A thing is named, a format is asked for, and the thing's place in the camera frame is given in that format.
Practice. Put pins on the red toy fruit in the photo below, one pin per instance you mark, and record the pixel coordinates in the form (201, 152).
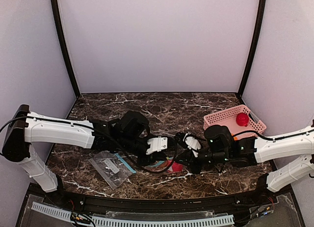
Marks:
(176, 167)

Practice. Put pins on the black front rail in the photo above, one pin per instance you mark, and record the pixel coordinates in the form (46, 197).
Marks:
(239, 204)

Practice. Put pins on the red toy strawberry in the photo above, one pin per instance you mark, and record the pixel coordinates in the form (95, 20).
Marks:
(242, 119)

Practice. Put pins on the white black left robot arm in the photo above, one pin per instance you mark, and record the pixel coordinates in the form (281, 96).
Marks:
(130, 134)

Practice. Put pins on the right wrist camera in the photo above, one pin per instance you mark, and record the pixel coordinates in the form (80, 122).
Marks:
(189, 141)

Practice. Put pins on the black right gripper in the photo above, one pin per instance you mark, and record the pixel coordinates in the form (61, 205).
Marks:
(190, 159)

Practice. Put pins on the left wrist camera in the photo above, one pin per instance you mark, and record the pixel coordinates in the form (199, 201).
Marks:
(159, 144)

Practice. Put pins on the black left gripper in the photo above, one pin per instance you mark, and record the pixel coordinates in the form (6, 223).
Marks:
(146, 158)

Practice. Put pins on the large clear zip bag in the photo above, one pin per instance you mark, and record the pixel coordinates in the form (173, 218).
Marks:
(160, 165)

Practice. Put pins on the small clear zip bag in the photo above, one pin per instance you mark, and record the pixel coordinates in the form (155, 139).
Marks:
(112, 168)

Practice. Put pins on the pink plastic basket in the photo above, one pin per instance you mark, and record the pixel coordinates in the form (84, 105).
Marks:
(227, 118)

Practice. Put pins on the black frame post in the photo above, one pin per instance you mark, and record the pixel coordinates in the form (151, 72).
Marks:
(252, 50)
(63, 47)

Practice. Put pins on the right black frame post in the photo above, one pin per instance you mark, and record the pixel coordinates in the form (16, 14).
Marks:
(252, 50)

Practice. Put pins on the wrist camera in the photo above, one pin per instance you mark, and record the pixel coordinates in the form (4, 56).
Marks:
(189, 141)
(159, 144)

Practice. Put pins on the white slotted cable duct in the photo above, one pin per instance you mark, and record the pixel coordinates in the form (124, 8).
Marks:
(127, 219)

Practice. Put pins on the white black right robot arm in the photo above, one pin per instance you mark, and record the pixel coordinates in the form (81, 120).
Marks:
(219, 146)

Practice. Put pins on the left black frame post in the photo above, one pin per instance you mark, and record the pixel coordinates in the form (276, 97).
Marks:
(63, 47)

